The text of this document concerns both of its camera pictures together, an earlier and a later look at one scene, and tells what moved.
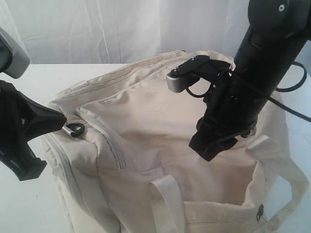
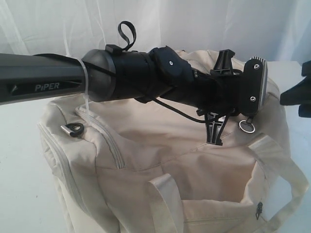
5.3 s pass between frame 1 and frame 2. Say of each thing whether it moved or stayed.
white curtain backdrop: stayed
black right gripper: moved
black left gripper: moved
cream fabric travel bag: stayed
